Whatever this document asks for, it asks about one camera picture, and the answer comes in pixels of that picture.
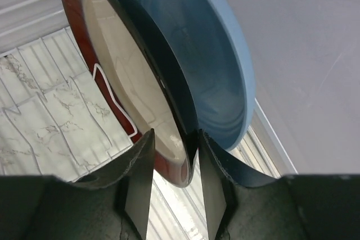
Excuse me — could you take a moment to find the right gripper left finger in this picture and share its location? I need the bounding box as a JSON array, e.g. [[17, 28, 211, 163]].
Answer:
[[1, 130, 155, 239]]

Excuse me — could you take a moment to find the white wire dish rack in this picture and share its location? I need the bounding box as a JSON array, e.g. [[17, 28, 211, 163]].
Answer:
[[0, 0, 299, 240]]

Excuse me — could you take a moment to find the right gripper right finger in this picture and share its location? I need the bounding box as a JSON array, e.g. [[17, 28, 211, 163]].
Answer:
[[199, 132, 359, 239]]

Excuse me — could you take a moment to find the light blue plastic plate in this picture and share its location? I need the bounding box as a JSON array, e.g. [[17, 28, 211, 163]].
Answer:
[[137, 0, 256, 151]]

